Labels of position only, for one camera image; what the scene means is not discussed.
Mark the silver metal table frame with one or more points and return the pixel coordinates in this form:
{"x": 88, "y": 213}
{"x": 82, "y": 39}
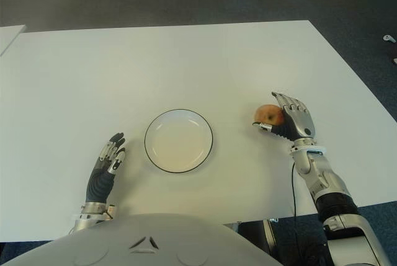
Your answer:
{"x": 232, "y": 224}

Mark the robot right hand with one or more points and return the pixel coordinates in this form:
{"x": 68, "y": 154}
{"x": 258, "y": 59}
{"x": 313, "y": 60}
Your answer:
{"x": 302, "y": 120}

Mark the red yellow apple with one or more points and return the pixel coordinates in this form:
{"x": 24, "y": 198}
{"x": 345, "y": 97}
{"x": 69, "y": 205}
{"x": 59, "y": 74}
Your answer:
{"x": 268, "y": 114}

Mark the white plate with black rim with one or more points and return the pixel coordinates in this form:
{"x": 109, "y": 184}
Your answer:
{"x": 178, "y": 145}

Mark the white handheld controller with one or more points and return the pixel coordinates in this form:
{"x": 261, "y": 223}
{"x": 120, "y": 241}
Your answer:
{"x": 389, "y": 38}

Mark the grey robot torso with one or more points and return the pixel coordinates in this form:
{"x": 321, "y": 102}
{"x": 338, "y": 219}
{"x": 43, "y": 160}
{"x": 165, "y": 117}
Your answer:
{"x": 93, "y": 247}

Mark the white side table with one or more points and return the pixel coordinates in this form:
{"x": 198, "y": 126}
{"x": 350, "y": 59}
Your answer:
{"x": 9, "y": 38}

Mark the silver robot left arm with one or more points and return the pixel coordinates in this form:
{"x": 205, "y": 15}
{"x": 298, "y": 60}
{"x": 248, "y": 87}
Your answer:
{"x": 88, "y": 218}

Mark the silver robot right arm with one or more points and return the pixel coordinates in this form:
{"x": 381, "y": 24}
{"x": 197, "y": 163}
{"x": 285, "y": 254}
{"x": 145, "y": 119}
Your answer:
{"x": 325, "y": 179}

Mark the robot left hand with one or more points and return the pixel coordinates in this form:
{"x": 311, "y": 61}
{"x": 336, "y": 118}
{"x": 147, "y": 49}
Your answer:
{"x": 97, "y": 185}

